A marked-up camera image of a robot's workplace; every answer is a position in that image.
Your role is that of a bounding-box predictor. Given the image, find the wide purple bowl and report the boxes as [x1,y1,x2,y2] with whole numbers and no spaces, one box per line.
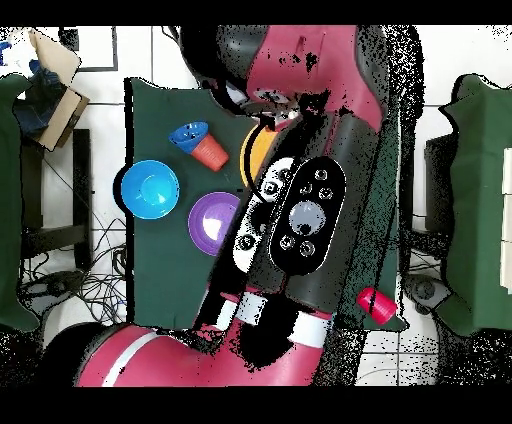
[187,191,242,258]

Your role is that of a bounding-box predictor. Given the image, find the yellow bowl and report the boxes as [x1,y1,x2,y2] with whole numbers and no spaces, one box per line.
[238,123,282,194]

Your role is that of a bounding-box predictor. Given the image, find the small dark blue bowl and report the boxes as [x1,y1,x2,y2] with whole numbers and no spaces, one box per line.
[168,120,210,156]

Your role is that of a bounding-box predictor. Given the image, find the large blue bowl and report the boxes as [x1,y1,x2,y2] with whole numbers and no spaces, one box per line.
[120,159,181,221]

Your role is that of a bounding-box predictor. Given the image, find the orange cup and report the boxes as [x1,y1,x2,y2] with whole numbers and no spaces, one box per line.
[190,133,231,174]

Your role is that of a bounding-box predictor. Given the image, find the dark green tablecloth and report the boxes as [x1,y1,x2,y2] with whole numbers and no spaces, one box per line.
[124,76,411,333]

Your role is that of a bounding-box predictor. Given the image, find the red cup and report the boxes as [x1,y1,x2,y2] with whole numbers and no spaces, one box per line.
[355,286,398,326]

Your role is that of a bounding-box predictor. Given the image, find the black chair base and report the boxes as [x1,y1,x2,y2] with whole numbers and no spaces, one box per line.
[19,269,86,317]
[402,272,452,317]

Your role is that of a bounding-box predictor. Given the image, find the cardboard box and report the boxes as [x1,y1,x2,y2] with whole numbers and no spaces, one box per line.
[13,28,91,153]

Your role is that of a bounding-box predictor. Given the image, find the green covered table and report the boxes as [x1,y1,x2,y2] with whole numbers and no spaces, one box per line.
[437,72,512,337]
[0,72,41,333]

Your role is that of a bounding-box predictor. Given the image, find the blue cloth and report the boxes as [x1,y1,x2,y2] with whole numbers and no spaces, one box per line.
[12,59,67,137]

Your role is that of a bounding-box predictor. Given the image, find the white boxes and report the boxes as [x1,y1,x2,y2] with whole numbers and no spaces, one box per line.
[499,146,512,296]

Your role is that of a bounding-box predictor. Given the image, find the tangle of floor cables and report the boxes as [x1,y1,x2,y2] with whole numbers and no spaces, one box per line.
[21,219,131,325]

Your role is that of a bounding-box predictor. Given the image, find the black stool frame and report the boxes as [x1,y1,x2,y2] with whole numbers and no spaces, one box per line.
[20,127,94,273]

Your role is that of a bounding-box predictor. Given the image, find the black chair frame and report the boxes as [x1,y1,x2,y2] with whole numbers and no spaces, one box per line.
[411,131,457,249]

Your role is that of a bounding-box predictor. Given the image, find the thin black frame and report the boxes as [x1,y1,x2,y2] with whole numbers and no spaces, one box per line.
[58,25,120,73]

